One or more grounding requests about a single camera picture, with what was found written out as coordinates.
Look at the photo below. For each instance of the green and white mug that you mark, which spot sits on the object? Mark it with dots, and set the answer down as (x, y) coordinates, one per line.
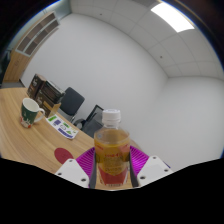
(29, 113)

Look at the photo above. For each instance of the large square ceiling light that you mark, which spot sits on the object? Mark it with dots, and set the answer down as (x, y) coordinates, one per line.
(173, 17)

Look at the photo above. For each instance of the black office chair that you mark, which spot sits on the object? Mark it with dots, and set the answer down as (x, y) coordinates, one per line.
(71, 101)

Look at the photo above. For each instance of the yellow drink bottle white cap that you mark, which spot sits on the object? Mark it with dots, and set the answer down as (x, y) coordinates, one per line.
(111, 150)

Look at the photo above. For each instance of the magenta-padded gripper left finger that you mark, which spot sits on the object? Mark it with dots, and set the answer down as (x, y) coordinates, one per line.
(71, 170)

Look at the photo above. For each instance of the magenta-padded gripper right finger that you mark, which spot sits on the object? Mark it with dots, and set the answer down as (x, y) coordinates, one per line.
(151, 168)

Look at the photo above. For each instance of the white printed leaflet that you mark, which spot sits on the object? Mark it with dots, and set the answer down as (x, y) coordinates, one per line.
(61, 127)

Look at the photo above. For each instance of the dark box with brown side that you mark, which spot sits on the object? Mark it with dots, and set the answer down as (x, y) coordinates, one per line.
(46, 106)

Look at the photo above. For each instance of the grey mesh office chair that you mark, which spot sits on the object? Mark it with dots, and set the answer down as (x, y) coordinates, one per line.
(90, 124)

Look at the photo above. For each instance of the narrow dark cardboard box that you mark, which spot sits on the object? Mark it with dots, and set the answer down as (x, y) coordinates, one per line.
(34, 86)

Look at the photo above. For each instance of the flat round red coaster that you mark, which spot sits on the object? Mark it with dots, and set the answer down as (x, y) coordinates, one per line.
(62, 155)

